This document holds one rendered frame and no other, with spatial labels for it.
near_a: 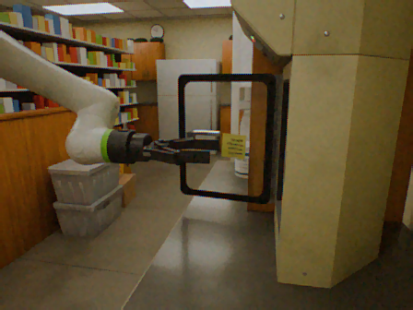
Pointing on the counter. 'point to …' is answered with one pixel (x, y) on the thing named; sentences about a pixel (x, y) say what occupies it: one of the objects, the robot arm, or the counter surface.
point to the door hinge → (277, 137)
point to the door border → (265, 126)
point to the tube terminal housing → (340, 135)
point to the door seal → (267, 134)
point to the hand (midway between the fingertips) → (210, 150)
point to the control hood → (268, 24)
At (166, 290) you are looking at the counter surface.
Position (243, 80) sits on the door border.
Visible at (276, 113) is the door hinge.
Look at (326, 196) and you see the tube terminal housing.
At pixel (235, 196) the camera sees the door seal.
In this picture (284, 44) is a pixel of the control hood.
